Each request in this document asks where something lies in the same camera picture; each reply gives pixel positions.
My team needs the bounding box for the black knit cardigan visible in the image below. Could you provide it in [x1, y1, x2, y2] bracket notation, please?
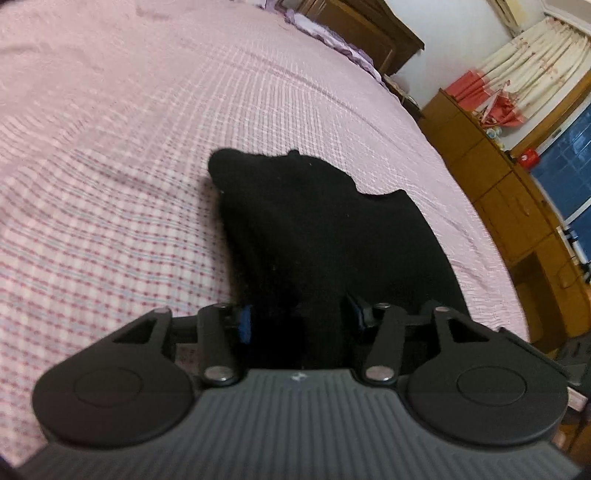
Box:
[208, 149, 467, 370]

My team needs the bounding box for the wooden sideboard cabinet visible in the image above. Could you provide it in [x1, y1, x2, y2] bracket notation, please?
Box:
[419, 91, 590, 353]

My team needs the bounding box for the right dark nightstand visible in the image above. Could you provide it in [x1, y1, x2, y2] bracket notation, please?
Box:
[383, 75, 424, 121]

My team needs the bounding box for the red box on sideboard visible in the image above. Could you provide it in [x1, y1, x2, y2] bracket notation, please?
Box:
[517, 148, 541, 171]

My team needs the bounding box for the pink checked bedspread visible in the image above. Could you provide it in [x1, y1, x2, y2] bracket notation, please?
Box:
[1, 1, 528, 465]

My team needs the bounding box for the right purple ruffled pillow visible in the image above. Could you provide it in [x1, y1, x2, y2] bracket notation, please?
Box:
[246, 0, 383, 84]

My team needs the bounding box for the dark wooden headboard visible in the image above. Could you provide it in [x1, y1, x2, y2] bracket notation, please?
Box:
[297, 0, 425, 75]

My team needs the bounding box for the orange and cream curtain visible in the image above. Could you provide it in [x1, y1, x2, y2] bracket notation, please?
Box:
[445, 16, 590, 129]

